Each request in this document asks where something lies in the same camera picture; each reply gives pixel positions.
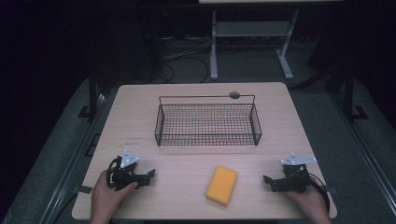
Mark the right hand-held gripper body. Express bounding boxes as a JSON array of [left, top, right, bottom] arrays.
[[270, 151, 318, 194]]

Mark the black metal post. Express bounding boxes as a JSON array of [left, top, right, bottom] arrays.
[[342, 66, 370, 122], [78, 66, 102, 119]]

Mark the white metal stand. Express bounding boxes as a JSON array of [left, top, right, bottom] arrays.
[[209, 9, 300, 81]]

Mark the yellow sponge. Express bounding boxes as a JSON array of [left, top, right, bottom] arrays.
[[205, 164, 238, 207]]

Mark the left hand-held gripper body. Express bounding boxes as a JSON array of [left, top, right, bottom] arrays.
[[109, 149, 149, 191]]

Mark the floor cables bundle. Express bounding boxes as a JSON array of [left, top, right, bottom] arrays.
[[155, 35, 213, 84]]

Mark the person's right hand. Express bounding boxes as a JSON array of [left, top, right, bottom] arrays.
[[286, 185, 332, 224]]

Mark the black wire basket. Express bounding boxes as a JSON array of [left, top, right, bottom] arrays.
[[154, 94, 262, 147]]

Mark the person's left hand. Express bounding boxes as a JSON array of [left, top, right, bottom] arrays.
[[90, 169, 139, 224]]

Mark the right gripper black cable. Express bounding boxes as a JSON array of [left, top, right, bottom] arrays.
[[306, 173, 332, 213]]

